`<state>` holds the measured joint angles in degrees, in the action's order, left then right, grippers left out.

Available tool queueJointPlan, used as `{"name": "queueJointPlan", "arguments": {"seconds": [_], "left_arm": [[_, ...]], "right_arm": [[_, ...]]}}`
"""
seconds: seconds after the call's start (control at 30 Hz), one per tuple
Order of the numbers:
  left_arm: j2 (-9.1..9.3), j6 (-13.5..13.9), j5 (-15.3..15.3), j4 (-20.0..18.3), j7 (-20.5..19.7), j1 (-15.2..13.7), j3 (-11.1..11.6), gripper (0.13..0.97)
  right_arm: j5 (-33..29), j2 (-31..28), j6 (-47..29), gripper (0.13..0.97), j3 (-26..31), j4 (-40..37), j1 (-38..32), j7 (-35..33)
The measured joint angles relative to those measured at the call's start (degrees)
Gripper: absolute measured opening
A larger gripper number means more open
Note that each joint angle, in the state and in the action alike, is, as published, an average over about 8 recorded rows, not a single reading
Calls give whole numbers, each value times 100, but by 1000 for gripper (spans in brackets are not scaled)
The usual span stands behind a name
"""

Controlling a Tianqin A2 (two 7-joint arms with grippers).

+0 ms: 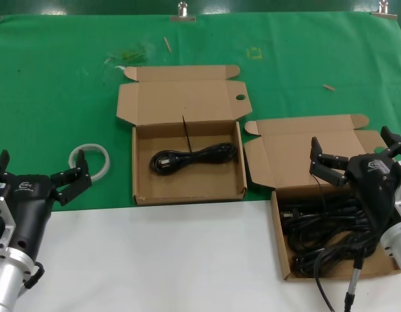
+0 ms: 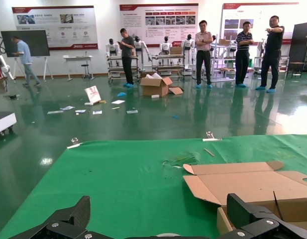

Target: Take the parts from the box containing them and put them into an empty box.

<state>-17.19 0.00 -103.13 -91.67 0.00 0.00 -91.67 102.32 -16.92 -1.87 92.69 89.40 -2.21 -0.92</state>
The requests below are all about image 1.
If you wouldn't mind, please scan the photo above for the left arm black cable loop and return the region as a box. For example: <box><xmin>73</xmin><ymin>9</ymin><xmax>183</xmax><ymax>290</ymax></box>
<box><xmin>23</xmin><ymin>261</ymin><xmax>45</xmax><ymax>290</ymax></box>

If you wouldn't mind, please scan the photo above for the silver metal spring clip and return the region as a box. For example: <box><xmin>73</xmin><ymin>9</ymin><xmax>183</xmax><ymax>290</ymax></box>
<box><xmin>371</xmin><ymin>0</ymin><xmax>398</xmax><ymax>20</ymax></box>
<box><xmin>169</xmin><ymin>1</ymin><xmax>197</xmax><ymax>23</ymax></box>

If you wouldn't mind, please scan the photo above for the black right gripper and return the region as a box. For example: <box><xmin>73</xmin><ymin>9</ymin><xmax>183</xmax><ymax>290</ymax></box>
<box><xmin>309</xmin><ymin>125</ymin><xmax>401</xmax><ymax>235</ymax></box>

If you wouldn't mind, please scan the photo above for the wide open cardboard box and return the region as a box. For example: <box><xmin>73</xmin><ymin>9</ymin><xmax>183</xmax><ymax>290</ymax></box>
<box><xmin>115</xmin><ymin>64</ymin><xmax>252</xmax><ymax>206</ymax></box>

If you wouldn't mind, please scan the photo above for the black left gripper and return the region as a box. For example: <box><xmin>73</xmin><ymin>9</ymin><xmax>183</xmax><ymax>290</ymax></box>
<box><xmin>0</xmin><ymin>149</ymin><xmax>93</xmax><ymax>261</ymax></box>

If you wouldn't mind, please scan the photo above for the green table cloth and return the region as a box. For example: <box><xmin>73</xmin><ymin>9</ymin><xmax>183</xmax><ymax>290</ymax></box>
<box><xmin>0</xmin><ymin>11</ymin><xmax>401</xmax><ymax>215</ymax></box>

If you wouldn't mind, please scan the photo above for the clear adhesive tape roll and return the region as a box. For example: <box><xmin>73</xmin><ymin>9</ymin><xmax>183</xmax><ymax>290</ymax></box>
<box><xmin>68</xmin><ymin>142</ymin><xmax>110</xmax><ymax>183</ymax></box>

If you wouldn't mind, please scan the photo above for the black power cable bundle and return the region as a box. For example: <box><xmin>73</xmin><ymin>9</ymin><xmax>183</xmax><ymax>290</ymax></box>
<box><xmin>289</xmin><ymin>227</ymin><xmax>383</xmax><ymax>280</ymax></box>
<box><xmin>149</xmin><ymin>114</ymin><xmax>239</xmax><ymax>177</ymax></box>
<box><xmin>279</xmin><ymin>174</ymin><xmax>367</xmax><ymax>235</ymax></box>

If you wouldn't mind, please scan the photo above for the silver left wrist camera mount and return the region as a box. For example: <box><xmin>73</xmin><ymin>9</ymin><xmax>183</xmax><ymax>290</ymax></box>
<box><xmin>0</xmin><ymin>187</ymin><xmax>18</xmax><ymax>253</ymax></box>

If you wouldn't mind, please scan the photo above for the right arm cable with connector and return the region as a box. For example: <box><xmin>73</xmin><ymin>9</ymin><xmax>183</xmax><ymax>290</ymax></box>
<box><xmin>313</xmin><ymin>242</ymin><xmax>383</xmax><ymax>312</ymax></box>

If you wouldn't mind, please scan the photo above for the cardboard box holding cables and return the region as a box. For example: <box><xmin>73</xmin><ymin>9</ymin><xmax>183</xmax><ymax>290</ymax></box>
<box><xmin>244</xmin><ymin>113</ymin><xmax>401</xmax><ymax>282</ymax></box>

